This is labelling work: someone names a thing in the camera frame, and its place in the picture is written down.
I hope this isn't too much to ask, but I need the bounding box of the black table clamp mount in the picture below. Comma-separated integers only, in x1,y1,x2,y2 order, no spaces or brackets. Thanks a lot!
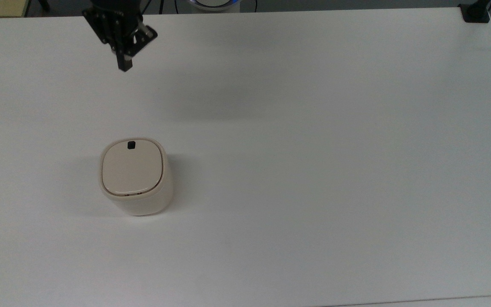
459,0,491,23

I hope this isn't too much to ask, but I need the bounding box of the cream trash bin lid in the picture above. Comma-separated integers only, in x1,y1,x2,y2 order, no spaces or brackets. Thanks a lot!
102,140,163,196

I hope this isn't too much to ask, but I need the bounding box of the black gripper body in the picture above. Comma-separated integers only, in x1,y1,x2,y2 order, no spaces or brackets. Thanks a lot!
82,0,144,48

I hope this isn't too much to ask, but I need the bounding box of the cream plastic trash bin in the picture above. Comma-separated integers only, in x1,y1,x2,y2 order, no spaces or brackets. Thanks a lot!
98,137,174,216

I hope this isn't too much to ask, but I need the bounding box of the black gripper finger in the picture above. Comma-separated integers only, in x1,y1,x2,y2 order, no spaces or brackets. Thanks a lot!
127,23,158,58
110,42,134,72

